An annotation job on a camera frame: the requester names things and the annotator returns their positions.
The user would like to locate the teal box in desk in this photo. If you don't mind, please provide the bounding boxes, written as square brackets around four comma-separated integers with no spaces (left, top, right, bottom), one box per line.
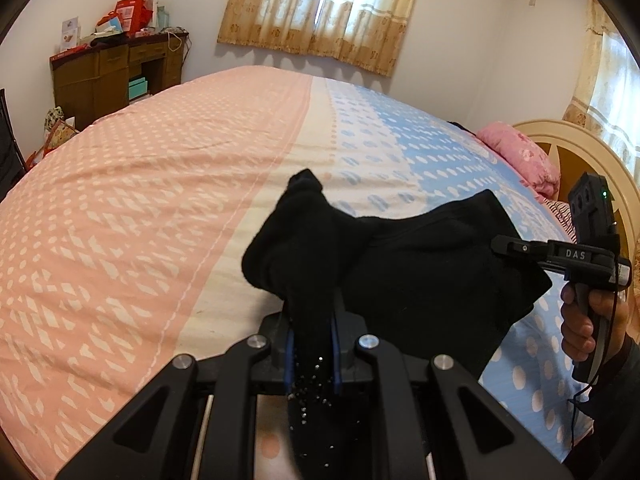
[128,77,149,101]

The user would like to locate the black pants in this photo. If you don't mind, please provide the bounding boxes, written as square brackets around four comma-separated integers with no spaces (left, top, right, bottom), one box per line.
[240,168,554,480]

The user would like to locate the red gift bag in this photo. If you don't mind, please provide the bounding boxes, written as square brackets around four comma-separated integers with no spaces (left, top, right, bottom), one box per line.
[114,0,153,36]

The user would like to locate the cream brown wooden headboard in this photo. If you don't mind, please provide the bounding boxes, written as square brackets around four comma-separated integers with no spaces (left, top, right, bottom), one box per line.
[514,119,639,260]

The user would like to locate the pink floral folded quilt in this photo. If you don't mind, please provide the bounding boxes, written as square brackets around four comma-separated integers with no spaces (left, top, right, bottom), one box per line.
[476,122,561,200]

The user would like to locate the striped pillow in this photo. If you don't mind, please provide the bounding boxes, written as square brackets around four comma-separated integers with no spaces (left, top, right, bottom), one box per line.
[544,198,577,243]

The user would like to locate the person right hand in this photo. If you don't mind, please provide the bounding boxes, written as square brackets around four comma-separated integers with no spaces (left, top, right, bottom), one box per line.
[561,283,630,363]

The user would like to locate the beige far window curtain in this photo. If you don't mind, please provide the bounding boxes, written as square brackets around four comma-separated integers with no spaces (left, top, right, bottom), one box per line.
[217,0,414,77]

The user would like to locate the blue pink patterned bedsheet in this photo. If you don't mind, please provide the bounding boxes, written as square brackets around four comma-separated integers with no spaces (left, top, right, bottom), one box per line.
[1,66,566,479]

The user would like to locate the dark wooden desk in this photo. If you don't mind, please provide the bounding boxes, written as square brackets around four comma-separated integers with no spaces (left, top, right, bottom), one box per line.
[50,29,190,130]

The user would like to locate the beige curtain beside headboard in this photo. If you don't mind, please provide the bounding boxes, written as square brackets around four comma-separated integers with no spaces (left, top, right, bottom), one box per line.
[563,0,639,180]

